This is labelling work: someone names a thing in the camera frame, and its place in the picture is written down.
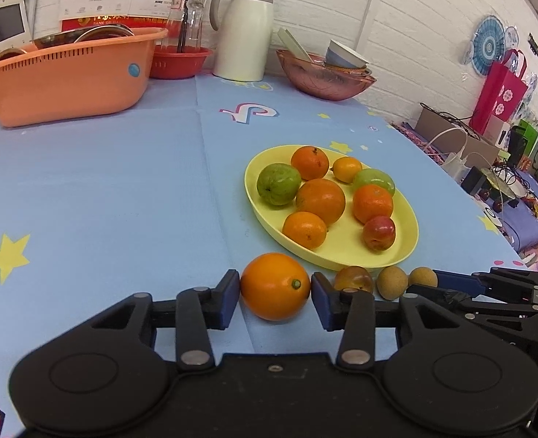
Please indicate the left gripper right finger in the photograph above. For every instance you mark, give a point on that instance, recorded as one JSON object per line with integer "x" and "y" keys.
{"x": 334, "y": 307}

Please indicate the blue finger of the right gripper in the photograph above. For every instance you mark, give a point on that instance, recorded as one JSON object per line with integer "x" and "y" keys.
{"x": 467, "y": 284}
{"x": 452, "y": 300}

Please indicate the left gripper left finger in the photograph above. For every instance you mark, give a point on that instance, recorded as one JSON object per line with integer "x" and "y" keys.
{"x": 211, "y": 307}

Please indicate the dark brown plum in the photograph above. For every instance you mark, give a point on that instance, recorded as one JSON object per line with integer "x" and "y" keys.
{"x": 353, "y": 278}

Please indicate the brown longan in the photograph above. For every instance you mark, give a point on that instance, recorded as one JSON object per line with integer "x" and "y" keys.
{"x": 423, "y": 276}
{"x": 391, "y": 283}

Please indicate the yellow orange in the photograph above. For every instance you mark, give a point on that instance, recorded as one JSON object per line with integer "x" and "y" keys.
{"x": 274, "y": 286}

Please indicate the red plum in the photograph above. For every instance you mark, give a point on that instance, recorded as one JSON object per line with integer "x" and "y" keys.
{"x": 379, "y": 233}

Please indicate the large front orange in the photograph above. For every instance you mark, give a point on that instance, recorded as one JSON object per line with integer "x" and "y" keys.
{"x": 322, "y": 197}

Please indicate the green fruit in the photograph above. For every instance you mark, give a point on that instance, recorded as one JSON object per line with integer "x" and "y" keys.
{"x": 278, "y": 184}
{"x": 372, "y": 176}

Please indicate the small orange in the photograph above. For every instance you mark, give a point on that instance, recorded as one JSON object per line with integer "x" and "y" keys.
{"x": 346, "y": 168}

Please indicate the cardboard box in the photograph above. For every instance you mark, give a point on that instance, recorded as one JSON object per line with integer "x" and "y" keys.
{"x": 447, "y": 134}

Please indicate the blue patterned tablecloth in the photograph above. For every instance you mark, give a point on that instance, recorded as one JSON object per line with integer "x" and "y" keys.
{"x": 152, "y": 200}

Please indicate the red gift bag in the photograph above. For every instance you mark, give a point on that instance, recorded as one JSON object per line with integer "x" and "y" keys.
{"x": 502, "y": 92}

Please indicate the copper pink bowl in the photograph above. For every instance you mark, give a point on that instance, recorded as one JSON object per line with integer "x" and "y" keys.
{"x": 321, "y": 81}

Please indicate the blue round fan decoration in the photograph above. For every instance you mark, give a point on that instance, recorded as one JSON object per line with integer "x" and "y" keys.
{"x": 490, "y": 41}

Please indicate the red plastic basket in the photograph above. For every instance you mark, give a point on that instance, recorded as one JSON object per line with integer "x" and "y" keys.
{"x": 168, "y": 64}

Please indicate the white blue cup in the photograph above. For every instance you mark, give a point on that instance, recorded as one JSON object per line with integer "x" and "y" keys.
{"x": 340, "y": 55}

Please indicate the green white dish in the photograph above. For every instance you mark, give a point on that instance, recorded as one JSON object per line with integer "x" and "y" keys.
{"x": 293, "y": 46}

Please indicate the glass pitcher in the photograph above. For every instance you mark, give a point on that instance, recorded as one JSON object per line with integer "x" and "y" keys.
{"x": 185, "y": 25}

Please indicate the orange plastic basket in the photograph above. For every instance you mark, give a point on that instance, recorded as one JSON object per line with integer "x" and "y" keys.
{"x": 78, "y": 80}

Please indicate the white thermos jug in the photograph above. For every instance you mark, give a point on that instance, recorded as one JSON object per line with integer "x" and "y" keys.
{"x": 244, "y": 30}

